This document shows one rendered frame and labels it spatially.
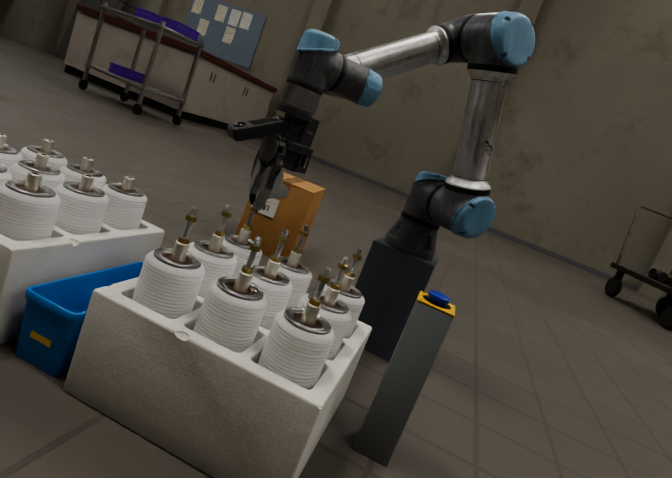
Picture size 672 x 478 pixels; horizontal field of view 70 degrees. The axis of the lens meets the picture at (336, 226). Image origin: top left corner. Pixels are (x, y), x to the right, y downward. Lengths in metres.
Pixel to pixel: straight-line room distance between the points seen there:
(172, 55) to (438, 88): 4.30
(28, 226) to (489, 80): 0.99
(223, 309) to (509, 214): 7.91
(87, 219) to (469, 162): 0.86
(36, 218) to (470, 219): 0.92
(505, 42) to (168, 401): 0.97
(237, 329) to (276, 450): 0.18
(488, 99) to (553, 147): 7.39
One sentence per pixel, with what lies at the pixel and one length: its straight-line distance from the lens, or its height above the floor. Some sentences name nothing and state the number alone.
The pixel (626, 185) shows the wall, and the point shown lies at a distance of 8.77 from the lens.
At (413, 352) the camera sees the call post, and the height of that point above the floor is 0.22.
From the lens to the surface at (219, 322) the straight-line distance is 0.75.
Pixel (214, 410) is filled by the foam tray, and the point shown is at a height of 0.10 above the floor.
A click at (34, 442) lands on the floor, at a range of 0.82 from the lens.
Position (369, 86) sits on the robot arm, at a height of 0.64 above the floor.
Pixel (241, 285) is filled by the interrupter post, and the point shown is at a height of 0.26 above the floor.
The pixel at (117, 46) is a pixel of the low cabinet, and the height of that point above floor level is 0.61.
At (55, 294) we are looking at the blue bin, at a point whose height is 0.10.
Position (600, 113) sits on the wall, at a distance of 8.76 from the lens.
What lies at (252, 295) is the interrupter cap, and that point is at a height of 0.25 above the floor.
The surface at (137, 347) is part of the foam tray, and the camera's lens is 0.80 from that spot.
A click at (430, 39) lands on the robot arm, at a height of 0.82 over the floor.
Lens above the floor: 0.52
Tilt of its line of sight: 10 degrees down
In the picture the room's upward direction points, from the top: 21 degrees clockwise
